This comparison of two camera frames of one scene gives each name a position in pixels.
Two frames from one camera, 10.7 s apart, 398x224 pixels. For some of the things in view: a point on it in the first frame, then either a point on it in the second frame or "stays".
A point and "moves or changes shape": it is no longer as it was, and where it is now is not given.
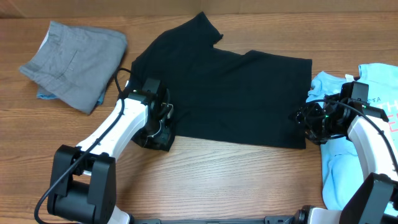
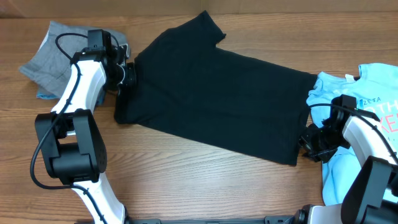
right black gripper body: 320,126 -> 323,144
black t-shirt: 219,94 moves or changes shape
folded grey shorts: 75,65 stays
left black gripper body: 155,132 -> 125,77
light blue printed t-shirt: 342,170 stays
